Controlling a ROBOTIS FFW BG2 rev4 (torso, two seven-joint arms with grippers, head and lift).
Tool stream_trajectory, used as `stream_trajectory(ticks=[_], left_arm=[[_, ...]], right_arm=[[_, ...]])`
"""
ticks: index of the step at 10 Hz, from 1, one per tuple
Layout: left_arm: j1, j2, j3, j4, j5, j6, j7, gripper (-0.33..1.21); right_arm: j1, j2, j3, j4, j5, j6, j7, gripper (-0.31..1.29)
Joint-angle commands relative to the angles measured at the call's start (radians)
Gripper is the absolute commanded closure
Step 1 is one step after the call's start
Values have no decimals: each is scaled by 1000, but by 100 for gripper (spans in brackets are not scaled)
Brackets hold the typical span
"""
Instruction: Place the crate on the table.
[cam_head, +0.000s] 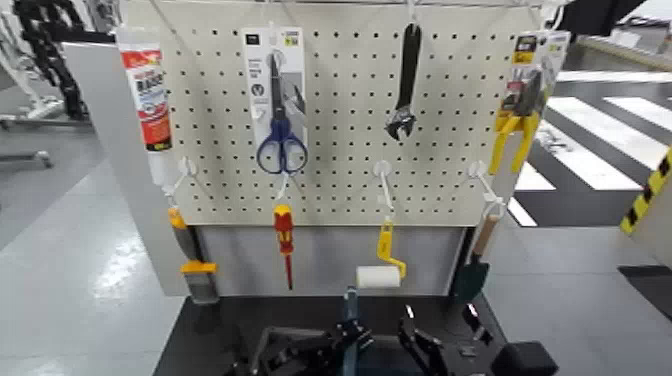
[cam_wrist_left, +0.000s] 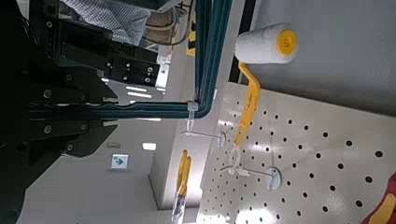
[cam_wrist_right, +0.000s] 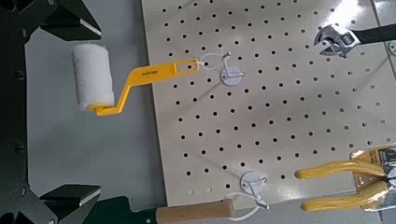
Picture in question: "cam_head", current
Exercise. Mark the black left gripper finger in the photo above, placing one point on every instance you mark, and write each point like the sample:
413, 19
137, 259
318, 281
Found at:
273, 357
346, 341

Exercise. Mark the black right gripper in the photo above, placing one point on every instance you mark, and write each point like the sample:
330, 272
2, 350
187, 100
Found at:
470, 362

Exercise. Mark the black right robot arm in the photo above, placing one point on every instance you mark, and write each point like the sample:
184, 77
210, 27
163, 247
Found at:
525, 359

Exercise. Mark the red yellow screwdriver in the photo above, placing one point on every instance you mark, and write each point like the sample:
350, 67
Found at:
284, 231

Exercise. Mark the black floor mat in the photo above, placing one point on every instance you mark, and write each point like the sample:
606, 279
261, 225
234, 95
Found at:
651, 288

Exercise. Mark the beige perforated pegboard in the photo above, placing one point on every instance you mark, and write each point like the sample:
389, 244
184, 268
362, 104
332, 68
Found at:
346, 131

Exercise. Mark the yellow black striped barrier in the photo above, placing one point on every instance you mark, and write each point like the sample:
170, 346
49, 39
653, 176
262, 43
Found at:
648, 189

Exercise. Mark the white sealant tube red label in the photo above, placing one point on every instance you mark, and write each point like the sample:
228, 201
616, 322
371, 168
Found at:
149, 100

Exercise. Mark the black background equipment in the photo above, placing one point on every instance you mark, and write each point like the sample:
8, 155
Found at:
593, 16

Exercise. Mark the white machine frame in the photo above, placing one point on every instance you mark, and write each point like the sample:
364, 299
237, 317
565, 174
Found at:
26, 89

